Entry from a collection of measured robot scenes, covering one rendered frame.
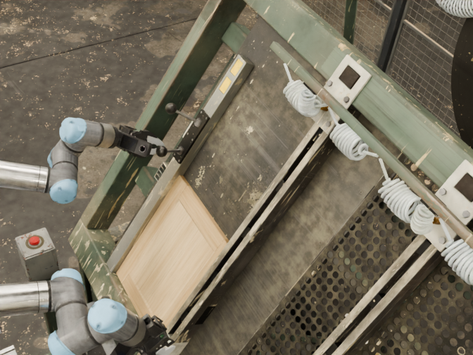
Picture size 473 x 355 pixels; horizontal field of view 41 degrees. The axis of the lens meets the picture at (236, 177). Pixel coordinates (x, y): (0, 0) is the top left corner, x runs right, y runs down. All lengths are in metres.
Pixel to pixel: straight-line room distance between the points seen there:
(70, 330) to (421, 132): 0.93
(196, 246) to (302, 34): 0.78
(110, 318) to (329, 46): 0.90
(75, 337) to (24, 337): 1.90
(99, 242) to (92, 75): 2.44
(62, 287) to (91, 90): 3.19
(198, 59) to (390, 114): 0.88
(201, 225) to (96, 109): 2.52
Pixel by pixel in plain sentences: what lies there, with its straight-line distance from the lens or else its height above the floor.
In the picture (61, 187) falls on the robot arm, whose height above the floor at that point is 1.54.
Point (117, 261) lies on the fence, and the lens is 2.41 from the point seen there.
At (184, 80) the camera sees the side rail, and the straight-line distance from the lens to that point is 2.28.
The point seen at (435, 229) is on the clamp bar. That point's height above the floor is 1.81.
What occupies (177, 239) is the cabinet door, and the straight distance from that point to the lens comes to 2.19.
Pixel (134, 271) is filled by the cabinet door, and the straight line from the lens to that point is 2.37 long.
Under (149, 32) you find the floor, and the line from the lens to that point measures 5.27.
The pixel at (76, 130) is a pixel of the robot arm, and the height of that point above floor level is 1.62.
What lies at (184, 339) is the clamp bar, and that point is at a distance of 2.14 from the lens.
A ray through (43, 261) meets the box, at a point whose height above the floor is 0.88.
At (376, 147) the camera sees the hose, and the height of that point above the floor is 1.96.
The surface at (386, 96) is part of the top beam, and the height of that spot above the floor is 1.93.
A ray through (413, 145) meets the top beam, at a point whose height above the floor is 1.89.
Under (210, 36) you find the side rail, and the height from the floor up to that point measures 1.65.
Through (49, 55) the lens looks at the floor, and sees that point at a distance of 5.06.
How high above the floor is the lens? 2.88
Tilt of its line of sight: 46 degrees down
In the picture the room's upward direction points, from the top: 7 degrees clockwise
